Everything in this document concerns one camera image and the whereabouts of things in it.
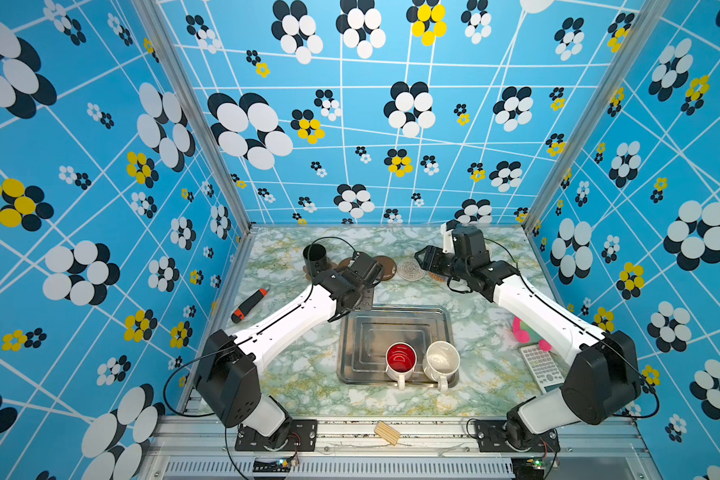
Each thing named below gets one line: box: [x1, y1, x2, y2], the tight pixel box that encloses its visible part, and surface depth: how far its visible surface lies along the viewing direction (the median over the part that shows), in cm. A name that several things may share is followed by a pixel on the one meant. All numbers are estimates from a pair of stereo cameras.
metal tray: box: [337, 305, 460, 386], surface depth 96 cm
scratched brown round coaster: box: [374, 255, 397, 281], surface depth 107 cm
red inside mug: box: [385, 342, 417, 391], surface depth 82 cm
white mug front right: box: [422, 340, 461, 392], surface depth 81 cm
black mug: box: [303, 243, 329, 278], surface depth 101 cm
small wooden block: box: [374, 421, 401, 446], surface depth 75 cm
